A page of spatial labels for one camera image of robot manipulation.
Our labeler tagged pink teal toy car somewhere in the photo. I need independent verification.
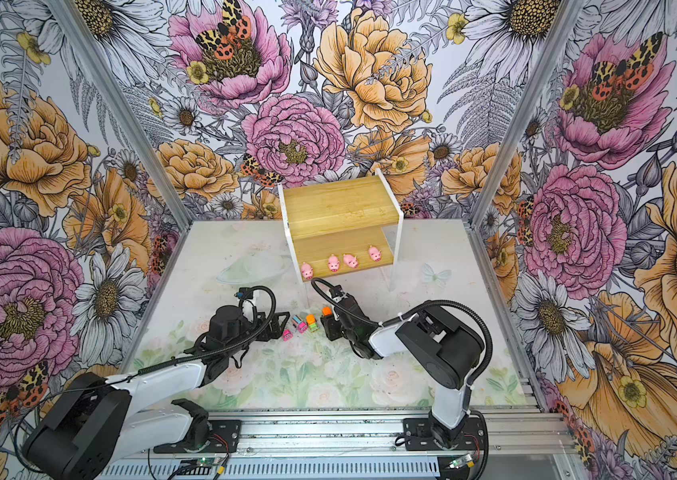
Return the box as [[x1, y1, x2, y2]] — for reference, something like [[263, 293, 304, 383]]
[[292, 316, 308, 333]]

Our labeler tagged pink toy pig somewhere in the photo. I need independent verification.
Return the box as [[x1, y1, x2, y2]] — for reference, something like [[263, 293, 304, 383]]
[[368, 245, 382, 262], [343, 253, 360, 269], [328, 255, 341, 272], [300, 262, 314, 281]]

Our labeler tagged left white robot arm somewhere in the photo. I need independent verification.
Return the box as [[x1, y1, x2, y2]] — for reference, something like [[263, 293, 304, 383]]
[[16, 303, 290, 479]]

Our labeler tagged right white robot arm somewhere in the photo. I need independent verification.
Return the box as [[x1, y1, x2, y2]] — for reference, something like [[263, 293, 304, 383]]
[[312, 279, 493, 450]]

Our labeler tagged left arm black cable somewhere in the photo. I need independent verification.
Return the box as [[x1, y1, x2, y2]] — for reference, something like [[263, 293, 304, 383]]
[[10, 284, 278, 475]]

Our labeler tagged white frame wooden shelf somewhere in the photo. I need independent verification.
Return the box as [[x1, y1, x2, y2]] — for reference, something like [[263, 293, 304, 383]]
[[278, 169, 404, 298]]

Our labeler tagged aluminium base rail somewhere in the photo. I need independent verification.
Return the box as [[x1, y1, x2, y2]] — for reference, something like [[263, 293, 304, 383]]
[[100, 407, 587, 479]]

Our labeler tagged left aluminium corner post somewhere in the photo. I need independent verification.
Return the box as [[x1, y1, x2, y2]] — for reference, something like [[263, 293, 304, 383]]
[[48, 1, 192, 233]]

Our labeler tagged aluminium corner post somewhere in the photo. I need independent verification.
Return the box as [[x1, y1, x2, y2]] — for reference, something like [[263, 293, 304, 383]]
[[48, 1, 192, 233], [470, 1, 582, 230]]

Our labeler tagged right aluminium corner post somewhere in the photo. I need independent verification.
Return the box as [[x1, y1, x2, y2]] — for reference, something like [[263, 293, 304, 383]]
[[470, 1, 582, 230]]

